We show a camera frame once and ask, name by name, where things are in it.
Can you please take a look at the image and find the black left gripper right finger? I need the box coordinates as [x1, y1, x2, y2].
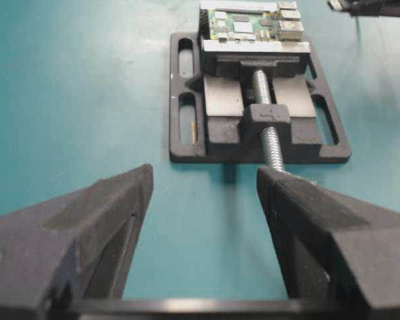
[257, 167, 400, 319]

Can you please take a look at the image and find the silver vise lead screw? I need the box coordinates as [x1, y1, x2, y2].
[252, 69, 285, 172]

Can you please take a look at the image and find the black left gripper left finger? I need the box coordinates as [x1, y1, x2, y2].
[0, 164, 153, 319]

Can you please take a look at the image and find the green PCB board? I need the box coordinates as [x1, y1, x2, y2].
[199, 1, 304, 42]

